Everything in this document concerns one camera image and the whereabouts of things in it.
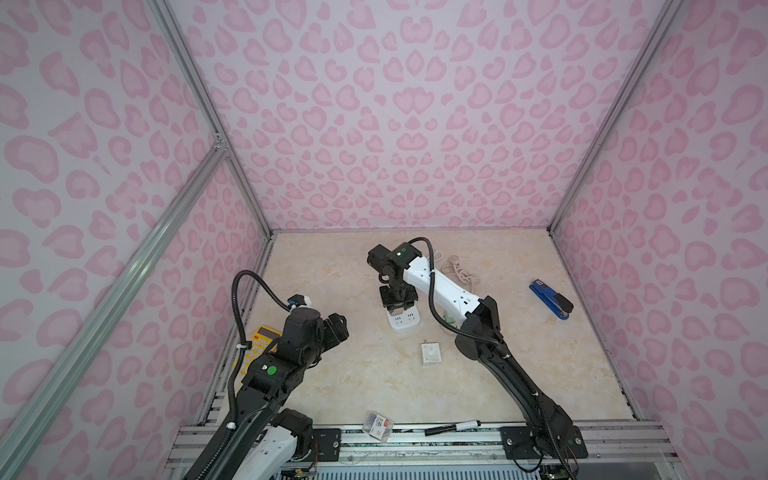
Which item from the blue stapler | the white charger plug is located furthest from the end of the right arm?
the blue stapler

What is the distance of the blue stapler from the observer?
97cm

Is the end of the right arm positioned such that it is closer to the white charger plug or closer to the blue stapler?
the white charger plug
